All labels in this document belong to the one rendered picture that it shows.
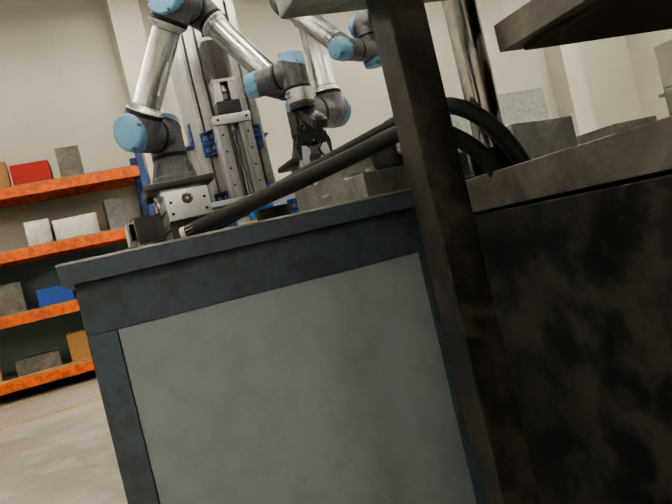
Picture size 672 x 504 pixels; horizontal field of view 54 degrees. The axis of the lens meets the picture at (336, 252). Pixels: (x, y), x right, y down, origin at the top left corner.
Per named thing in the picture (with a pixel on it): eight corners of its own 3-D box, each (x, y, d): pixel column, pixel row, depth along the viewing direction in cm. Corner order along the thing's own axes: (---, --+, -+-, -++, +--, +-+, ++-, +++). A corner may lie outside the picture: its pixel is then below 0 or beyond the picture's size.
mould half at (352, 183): (302, 223, 189) (291, 177, 189) (383, 205, 198) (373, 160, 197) (369, 200, 142) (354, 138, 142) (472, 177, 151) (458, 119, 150)
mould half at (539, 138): (387, 204, 202) (379, 169, 202) (445, 192, 218) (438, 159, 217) (521, 167, 162) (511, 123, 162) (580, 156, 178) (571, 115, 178)
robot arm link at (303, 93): (314, 84, 189) (287, 88, 186) (318, 100, 189) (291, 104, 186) (306, 91, 196) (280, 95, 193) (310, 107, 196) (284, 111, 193)
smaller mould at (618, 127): (573, 161, 206) (568, 139, 206) (611, 152, 211) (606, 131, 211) (621, 147, 187) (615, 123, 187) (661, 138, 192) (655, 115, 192)
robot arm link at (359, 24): (364, 41, 236) (358, 18, 236) (387, 30, 228) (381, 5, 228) (349, 41, 230) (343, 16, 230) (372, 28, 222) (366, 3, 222)
